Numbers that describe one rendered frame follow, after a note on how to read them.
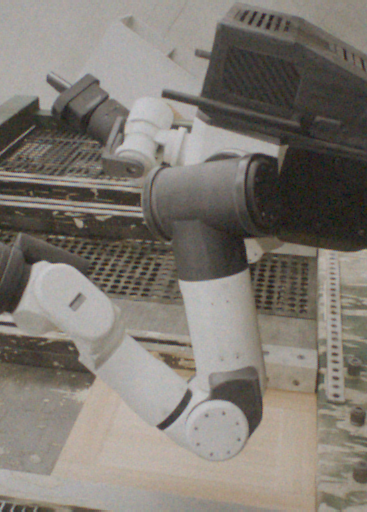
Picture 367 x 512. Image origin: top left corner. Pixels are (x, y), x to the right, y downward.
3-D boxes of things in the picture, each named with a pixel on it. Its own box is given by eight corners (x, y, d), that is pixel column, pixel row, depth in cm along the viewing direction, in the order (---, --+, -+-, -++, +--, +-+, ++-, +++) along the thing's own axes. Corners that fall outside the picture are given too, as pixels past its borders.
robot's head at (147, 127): (189, 106, 109) (133, 92, 110) (172, 156, 104) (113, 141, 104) (185, 135, 115) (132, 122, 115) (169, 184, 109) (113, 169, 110)
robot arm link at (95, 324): (6, 307, 91) (86, 376, 93) (24, 289, 83) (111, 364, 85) (38, 271, 94) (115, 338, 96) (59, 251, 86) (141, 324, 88)
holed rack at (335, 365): (344, 403, 124) (345, 401, 124) (327, 401, 125) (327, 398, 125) (333, 128, 269) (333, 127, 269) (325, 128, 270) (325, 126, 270)
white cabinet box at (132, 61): (353, 198, 508) (114, 18, 481) (300, 258, 529) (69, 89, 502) (344, 175, 564) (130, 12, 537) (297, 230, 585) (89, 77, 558)
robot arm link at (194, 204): (279, 260, 90) (263, 151, 87) (248, 280, 82) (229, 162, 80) (200, 264, 96) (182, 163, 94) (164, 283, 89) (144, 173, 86)
